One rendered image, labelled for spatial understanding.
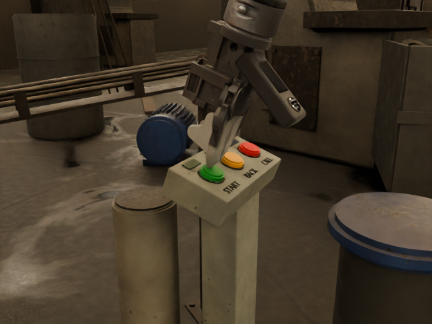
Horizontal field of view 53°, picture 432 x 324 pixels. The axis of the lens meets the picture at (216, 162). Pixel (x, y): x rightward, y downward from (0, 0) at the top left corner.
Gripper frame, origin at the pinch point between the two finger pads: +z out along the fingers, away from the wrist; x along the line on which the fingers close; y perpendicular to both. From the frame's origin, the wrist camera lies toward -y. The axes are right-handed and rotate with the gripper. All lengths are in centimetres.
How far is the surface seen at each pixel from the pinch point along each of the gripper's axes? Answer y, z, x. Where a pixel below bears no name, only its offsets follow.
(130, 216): 10.6, 16.3, 2.3
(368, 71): 5, 7, -196
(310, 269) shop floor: -19, 59, -78
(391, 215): -29.0, 10.1, -37.5
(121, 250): 10.6, 24.0, 2.3
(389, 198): -28, 11, -47
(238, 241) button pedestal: -7.5, 12.8, -3.1
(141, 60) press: 433, 210, -626
